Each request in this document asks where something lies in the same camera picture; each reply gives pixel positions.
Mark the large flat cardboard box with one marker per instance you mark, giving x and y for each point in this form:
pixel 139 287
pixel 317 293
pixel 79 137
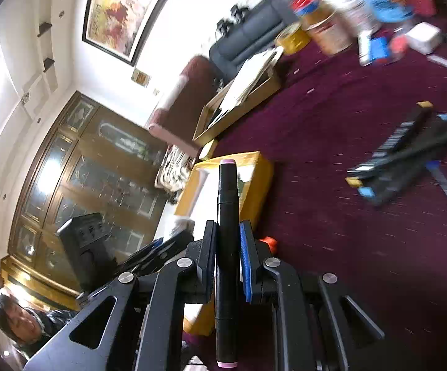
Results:
pixel 264 85

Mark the yellow cardboard box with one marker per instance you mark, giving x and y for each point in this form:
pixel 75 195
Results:
pixel 260 185

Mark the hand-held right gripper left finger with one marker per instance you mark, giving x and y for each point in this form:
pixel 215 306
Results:
pixel 210 257

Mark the orange capped white tube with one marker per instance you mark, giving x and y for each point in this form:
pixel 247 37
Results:
pixel 268 242

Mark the black gadget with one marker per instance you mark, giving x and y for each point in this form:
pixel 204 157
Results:
pixel 239 12
pixel 224 27

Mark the dark grey sofa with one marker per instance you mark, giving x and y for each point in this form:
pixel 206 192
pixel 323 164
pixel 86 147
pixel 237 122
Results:
pixel 254 23

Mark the amber jar red blue lid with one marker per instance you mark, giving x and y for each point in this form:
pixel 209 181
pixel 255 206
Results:
pixel 306 7

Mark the yellow tin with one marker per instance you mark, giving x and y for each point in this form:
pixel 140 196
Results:
pixel 293 40

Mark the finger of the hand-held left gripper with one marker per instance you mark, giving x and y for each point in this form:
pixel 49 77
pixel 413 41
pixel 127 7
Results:
pixel 175 245
pixel 150 248

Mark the black marker yellow caps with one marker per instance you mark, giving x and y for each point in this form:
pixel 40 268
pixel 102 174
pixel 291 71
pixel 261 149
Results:
pixel 397 135

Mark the small white box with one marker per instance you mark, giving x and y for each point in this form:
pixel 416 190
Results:
pixel 424 38

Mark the maroon tablecloth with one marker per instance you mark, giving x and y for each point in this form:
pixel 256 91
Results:
pixel 324 208

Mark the small red item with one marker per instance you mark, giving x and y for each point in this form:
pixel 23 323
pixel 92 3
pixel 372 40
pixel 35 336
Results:
pixel 398 44

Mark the wooden glass cabinet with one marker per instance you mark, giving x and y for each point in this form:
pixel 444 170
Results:
pixel 92 170

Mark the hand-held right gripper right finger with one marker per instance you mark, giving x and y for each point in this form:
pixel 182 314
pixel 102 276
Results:
pixel 245 264

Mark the maroon armchair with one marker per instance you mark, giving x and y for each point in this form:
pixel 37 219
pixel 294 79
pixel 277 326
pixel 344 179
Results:
pixel 186 96

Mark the black marker pink ends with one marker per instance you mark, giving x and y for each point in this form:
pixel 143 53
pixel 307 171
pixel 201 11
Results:
pixel 226 216

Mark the dark wall shelf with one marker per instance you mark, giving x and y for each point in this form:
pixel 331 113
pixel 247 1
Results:
pixel 49 65
pixel 45 29

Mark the small gold wall plaque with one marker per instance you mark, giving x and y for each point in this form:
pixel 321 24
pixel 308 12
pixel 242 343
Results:
pixel 140 76

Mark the person's head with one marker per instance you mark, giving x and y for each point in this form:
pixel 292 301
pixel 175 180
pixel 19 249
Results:
pixel 16 320

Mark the framed painting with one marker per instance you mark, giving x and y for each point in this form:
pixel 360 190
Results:
pixel 119 7

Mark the blue and white box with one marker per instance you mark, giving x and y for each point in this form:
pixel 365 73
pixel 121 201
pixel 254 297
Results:
pixel 376 50

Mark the stack of papers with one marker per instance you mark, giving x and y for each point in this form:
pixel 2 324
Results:
pixel 246 77

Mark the patterned cloth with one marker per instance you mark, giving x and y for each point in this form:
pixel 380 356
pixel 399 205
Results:
pixel 173 172

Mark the white canister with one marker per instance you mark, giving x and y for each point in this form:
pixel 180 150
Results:
pixel 349 5

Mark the brown paper canister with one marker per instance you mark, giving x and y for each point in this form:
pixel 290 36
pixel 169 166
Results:
pixel 329 33

